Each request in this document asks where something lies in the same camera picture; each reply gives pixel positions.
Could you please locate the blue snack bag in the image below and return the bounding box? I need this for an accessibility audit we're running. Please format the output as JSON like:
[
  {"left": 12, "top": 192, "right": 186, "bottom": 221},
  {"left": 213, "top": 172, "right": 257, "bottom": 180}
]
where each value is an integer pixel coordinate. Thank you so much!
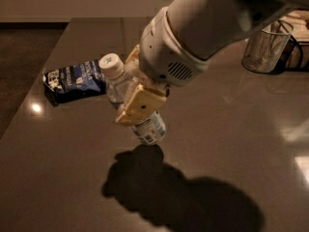
[{"left": 42, "top": 59, "right": 106, "bottom": 106}]

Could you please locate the clear plastic water bottle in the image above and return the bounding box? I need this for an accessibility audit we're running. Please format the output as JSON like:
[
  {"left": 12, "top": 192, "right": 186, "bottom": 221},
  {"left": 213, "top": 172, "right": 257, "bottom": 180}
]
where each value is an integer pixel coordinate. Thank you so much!
[{"left": 98, "top": 53, "right": 166, "bottom": 145}]

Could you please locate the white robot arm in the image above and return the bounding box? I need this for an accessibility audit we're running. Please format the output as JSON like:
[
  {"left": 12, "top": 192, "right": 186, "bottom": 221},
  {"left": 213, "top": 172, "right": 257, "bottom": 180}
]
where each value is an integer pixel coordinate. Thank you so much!
[{"left": 115, "top": 0, "right": 309, "bottom": 126}]

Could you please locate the wire mesh cup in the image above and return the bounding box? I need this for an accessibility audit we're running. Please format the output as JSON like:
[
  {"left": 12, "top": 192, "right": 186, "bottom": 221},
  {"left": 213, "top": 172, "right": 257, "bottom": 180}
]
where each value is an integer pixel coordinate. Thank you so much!
[{"left": 241, "top": 19, "right": 295, "bottom": 74}]

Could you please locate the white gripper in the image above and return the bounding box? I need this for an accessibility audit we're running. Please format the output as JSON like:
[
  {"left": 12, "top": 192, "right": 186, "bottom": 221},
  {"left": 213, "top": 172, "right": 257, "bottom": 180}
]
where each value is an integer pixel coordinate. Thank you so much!
[{"left": 115, "top": 7, "right": 210, "bottom": 126}]

